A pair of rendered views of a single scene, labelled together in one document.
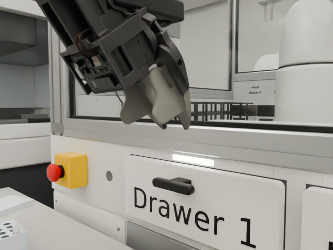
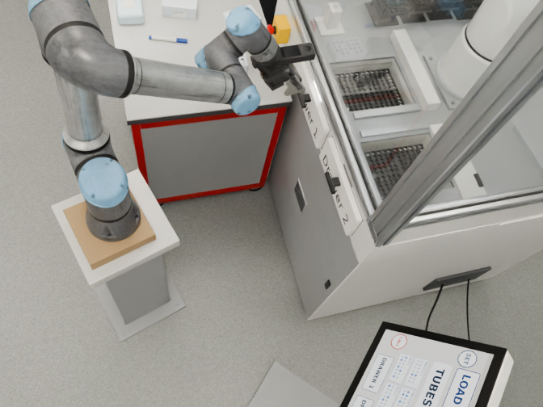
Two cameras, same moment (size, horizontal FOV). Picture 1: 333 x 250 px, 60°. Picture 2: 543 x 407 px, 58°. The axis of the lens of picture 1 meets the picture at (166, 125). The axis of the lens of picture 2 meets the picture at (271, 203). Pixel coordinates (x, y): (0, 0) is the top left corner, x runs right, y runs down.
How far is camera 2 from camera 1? 1.32 m
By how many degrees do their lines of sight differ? 60
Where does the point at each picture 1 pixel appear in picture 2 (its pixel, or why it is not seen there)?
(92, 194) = not seen: hidden behind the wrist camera
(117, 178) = not seen: hidden behind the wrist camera
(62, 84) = not seen: outside the picture
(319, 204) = (327, 144)
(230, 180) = (317, 114)
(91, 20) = (265, 71)
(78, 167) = (284, 35)
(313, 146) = (336, 129)
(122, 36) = (273, 78)
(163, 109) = (288, 92)
